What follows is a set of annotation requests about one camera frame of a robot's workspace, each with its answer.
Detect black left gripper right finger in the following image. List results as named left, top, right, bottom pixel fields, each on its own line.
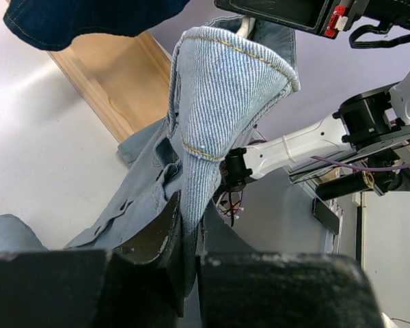
left=196, top=204, right=383, bottom=327

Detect white clothes hanger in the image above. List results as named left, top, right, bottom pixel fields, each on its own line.
left=236, top=16, right=256, bottom=38

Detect light blue denim skirt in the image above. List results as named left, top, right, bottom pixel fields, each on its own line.
left=0, top=16, right=301, bottom=308

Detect wooden clothes rack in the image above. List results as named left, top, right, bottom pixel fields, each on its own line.
left=49, top=32, right=171, bottom=142

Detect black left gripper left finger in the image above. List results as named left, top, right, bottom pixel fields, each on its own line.
left=0, top=192, right=185, bottom=327

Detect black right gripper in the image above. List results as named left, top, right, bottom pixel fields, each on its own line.
left=214, top=0, right=410, bottom=35

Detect dark blue denim skirt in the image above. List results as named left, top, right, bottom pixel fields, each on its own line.
left=3, top=0, right=188, bottom=51

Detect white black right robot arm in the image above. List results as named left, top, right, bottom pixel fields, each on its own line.
left=215, top=1, right=410, bottom=200

